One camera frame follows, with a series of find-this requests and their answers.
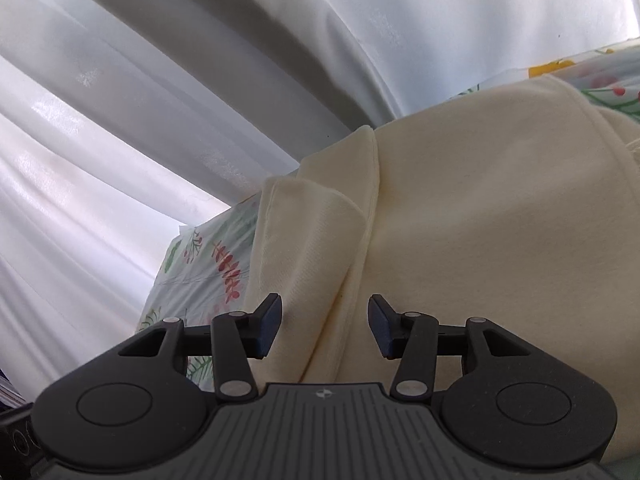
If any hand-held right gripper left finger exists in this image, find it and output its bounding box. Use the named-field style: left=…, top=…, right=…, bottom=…
left=118, top=293, right=284, bottom=404

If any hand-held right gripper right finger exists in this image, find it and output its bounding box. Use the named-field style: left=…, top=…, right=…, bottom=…
left=367, top=294, right=527, bottom=404

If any cream long-sleeve sweater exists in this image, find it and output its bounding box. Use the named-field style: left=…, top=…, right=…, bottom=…
left=242, top=75, right=640, bottom=463

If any floral bed sheet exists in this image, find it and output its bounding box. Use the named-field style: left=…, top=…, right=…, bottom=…
left=137, top=45, right=640, bottom=396

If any white curtain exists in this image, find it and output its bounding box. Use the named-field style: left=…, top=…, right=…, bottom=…
left=0, top=0, right=640, bottom=403

